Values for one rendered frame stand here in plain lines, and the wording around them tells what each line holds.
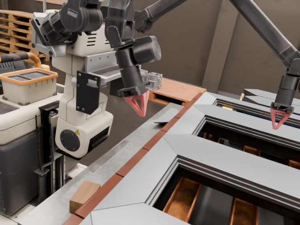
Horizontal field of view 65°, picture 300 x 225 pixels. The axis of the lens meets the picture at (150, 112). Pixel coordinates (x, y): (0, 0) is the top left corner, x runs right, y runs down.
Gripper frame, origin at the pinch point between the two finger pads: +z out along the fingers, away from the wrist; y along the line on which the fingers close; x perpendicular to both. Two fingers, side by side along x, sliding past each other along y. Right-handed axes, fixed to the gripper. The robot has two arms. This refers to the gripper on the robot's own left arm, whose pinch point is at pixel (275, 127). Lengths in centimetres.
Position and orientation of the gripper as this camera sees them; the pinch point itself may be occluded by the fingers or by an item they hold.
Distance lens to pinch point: 103.1
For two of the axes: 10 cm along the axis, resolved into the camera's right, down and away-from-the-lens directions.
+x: -9.1, -2.5, 3.3
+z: -2.1, 9.7, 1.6
